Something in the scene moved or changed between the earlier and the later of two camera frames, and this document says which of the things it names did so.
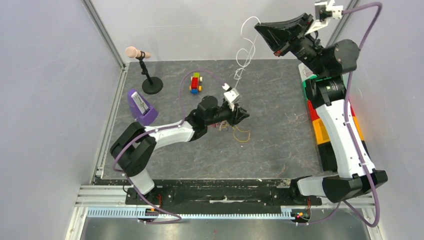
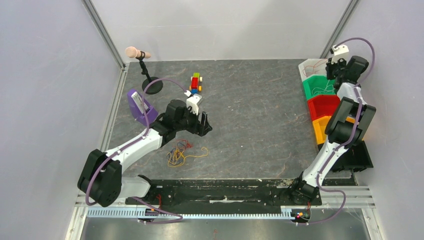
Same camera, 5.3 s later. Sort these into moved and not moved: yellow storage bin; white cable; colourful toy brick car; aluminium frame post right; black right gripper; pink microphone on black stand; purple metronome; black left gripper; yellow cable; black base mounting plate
Moved: white cable; black right gripper; black left gripper; yellow cable
Not moved: colourful toy brick car; aluminium frame post right; pink microphone on black stand; yellow storage bin; purple metronome; black base mounting plate
